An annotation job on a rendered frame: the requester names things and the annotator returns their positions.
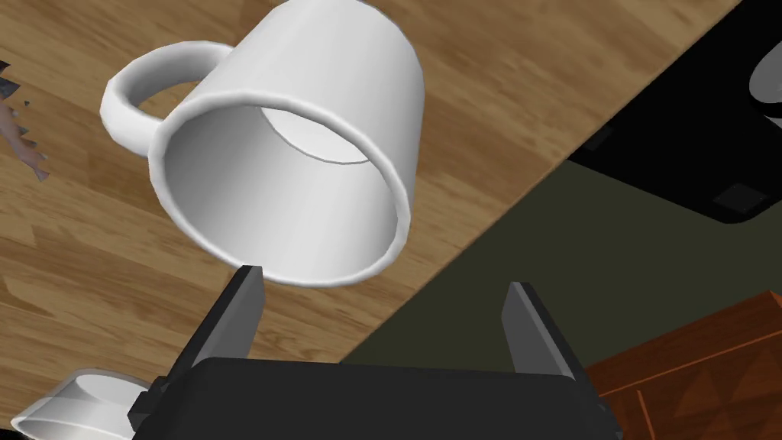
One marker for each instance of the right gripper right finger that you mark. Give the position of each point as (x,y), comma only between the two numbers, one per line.
(528,336)

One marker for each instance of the brown wooden cabinet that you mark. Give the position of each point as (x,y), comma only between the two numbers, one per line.
(702,379)

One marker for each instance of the large white mug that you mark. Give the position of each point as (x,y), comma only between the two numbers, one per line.
(287,201)

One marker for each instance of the grey pink jagged object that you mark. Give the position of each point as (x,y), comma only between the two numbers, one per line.
(21,143)

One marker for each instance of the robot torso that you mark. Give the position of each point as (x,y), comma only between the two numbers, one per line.
(690,134)

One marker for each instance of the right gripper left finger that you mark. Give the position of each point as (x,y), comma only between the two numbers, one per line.
(235,324)

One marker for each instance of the small white cup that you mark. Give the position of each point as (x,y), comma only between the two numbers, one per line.
(85,403)

